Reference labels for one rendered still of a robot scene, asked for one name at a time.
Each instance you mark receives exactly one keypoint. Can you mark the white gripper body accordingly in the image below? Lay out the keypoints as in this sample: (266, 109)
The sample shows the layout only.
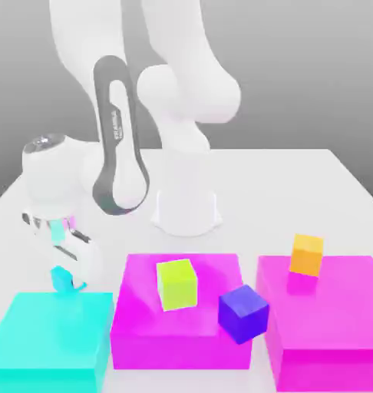
(83, 258)

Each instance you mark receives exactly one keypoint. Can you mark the small cyan cube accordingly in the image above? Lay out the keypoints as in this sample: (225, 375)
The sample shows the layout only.
(60, 278)

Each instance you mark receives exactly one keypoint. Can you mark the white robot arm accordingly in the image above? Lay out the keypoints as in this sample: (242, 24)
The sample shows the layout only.
(186, 92)

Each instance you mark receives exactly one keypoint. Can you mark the small yellow-green cube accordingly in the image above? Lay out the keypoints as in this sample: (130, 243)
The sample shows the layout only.
(177, 287)

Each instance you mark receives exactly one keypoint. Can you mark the small blue cube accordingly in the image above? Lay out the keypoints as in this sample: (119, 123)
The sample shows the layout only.
(243, 313)

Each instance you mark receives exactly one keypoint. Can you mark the small orange cube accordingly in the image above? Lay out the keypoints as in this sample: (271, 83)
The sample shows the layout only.
(306, 256)

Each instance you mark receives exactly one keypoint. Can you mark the large cyan box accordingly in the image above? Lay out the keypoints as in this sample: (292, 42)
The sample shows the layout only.
(48, 334)

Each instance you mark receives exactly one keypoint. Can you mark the large magenta box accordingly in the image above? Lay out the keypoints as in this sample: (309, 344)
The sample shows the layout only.
(180, 337)
(330, 319)

